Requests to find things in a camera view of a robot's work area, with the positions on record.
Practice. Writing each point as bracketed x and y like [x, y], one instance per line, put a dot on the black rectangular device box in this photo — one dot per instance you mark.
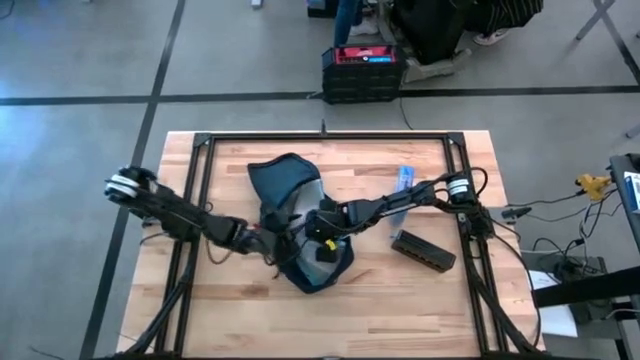
[425, 250]

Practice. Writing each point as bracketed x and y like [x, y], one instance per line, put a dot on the blue and white box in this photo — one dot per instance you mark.
[632, 192]

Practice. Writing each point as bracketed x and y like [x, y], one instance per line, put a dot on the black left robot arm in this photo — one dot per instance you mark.
[170, 215]

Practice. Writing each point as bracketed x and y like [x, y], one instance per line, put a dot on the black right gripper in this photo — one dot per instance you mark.
[327, 220]

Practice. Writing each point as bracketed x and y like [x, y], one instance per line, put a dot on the white paper sheet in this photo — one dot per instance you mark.
[557, 320]

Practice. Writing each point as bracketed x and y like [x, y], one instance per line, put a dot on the black handheld device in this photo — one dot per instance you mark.
[515, 212]

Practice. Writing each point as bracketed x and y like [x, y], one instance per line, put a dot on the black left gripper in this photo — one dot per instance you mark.
[255, 242]

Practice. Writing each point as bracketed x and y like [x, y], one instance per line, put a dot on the black and red power station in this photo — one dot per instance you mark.
[362, 80]

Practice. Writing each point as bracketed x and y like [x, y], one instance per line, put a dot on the small white object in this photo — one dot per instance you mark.
[255, 3]

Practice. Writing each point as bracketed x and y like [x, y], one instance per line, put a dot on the dark blue Outdoor Products backpack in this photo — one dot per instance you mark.
[285, 180]

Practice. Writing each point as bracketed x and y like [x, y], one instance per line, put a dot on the blue first aid kit box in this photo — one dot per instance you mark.
[405, 180]

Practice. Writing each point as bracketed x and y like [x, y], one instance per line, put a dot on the black metal beam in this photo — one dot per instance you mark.
[585, 287]

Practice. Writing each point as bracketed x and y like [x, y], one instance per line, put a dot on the person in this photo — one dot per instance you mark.
[500, 15]
[345, 20]

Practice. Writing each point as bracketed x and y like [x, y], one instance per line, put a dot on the black side table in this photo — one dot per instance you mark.
[622, 165]

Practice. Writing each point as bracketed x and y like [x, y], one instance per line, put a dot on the grey floor box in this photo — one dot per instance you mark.
[590, 315]

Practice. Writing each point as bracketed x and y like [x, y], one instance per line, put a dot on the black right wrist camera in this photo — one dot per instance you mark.
[327, 252]

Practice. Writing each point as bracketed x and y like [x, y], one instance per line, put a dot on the black metal table frame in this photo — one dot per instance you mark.
[325, 136]

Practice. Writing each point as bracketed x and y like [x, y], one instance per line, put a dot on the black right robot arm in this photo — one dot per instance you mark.
[395, 202]

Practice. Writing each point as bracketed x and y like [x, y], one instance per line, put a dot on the black case on grey cart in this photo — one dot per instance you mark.
[430, 30]

